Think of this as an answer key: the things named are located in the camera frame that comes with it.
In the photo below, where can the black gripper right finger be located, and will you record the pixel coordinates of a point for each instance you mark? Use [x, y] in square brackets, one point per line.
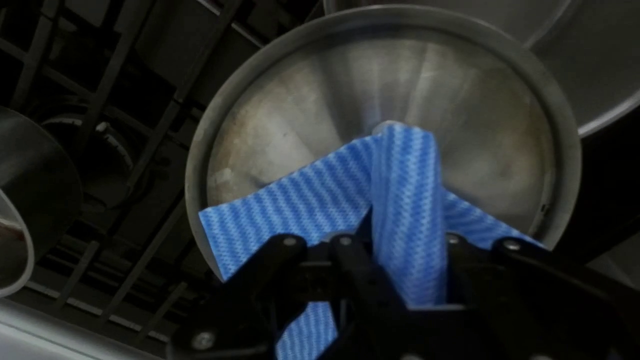
[506, 300]

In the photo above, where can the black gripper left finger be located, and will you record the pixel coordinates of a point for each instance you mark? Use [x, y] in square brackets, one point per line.
[361, 280]

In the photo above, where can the blue woven dish cloth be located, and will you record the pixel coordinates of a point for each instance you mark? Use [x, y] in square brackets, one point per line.
[407, 212]

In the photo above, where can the round steel pan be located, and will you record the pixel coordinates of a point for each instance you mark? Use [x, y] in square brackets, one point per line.
[467, 133]

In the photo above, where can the small steel saucepan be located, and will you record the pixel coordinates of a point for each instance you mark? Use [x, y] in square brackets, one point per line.
[27, 166]

